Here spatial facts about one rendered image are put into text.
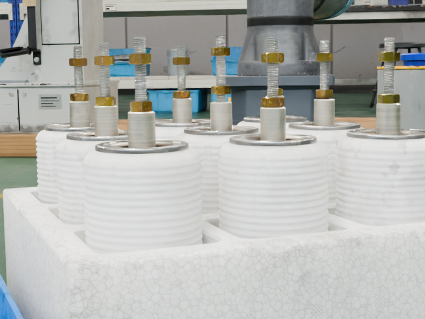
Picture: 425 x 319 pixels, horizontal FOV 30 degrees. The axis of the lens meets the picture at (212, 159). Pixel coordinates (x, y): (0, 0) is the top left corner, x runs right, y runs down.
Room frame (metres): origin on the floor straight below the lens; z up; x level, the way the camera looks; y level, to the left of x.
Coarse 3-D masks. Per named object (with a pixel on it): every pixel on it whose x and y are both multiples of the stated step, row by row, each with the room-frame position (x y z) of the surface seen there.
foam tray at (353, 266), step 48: (48, 240) 0.62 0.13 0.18; (240, 240) 0.61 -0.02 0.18; (288, 240) 0.61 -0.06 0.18; (336, 240) 0.61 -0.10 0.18; (384, 240) 0.63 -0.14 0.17; (48, 288) 0.62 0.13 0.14; (96, 288) 0.54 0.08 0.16; (144, 288) 0.55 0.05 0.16; (192, 288) 0.57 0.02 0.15; (240, 288) 0.58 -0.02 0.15; (288, 288) 0.60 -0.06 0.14; (336, 288) 0.61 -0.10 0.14; (384, 288) 0.63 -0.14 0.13
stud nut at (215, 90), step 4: (212, 88) 0.78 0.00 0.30; (216, 88) 0.78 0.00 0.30; (220, 88) 0.78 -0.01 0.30; (224, 88) 0.78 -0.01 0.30; (228, 88) 0.78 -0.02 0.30; (212, 92) 0.78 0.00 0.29; (216, 92) 0.78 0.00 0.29; (220, 92) 0.78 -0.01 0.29; (224, 92) 0.78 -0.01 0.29; (228, 92) 0.78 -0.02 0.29
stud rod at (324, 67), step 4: (320, 44) 0.83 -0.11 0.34; (324, 44) 0.82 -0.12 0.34; (324, 48) 0.82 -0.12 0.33; (328, 48) 0.83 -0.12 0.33; (320, 52) 0.83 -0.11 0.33; (324, 52) 0.82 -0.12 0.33; (328, 52) 0.83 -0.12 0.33; (324, 64) 0.82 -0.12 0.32; (328, 64) 0.83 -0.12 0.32; (320, 68) 0.83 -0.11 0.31; (324, 68) 0.82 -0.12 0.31; (328, 68) 0.83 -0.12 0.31; (320, 72) 0.83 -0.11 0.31; (324, 72) 0.82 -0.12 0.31; (328, 72) 0.83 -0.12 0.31; (320, 76) 0.83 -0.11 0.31; (324, 76) 0.82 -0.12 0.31; (320, 80) 0.83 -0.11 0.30; (324, 80) 0.82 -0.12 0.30; (320, 84) 0.83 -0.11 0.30; (324, 84) 0.82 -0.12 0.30; (328, 84) 0.83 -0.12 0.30; (324, 88) 0.82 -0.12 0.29; (328, 88) 0.83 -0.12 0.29
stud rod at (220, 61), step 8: (216, 40) 0.78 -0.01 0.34; (224, 40) 0.78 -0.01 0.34; (216, 56) 0.78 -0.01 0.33; (224, 56) 0.78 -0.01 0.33; (216, 64) 0.78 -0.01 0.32; (224, 64) 0.78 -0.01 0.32; (216, 72) 0.78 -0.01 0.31; (224, 72) 0.78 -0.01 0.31; (216, 80) 0.78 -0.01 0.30; (224, 80) 0.78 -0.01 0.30; (224, 96) 0.78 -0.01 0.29
